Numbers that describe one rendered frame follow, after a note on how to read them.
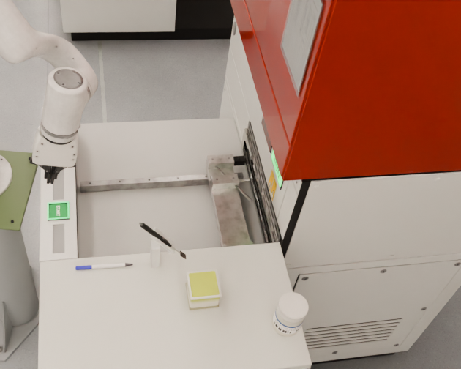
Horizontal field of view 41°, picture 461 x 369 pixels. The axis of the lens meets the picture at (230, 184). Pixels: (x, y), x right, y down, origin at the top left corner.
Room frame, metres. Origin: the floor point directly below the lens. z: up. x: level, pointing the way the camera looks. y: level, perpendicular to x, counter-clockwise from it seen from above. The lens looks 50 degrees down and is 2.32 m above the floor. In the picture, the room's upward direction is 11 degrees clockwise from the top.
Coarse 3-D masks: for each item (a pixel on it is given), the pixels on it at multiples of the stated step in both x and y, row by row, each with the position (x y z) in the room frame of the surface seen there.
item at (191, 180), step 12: (108, 180) 1.15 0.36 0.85; (120, 180) 1.16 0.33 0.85; (132, 180) 1.16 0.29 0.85; (144, 180) 1.17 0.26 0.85; (156, 180) 1.18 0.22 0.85; (168, 180) 1.19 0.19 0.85; (180, 180) 1.20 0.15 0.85; (192, 180) 1.21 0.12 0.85; (204, 180) 1.22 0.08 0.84; (84, 192) 1.11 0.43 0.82
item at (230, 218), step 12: (228, 168) 1.26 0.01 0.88; (216, 192) 1.16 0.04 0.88; (228, 192) 1.17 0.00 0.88; (216, 204) 1.11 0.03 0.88; (228, 204) 1.12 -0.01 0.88; (240, 204) 1.13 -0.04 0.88; (216, 216) 1.08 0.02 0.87; (228, 216) 1.08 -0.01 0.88; (240, 216) 1.09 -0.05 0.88; (228, 228) 1.03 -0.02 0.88; (240, 228) 1.04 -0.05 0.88; (228, 240) 0.99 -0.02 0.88; (240, 240) 1.00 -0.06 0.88
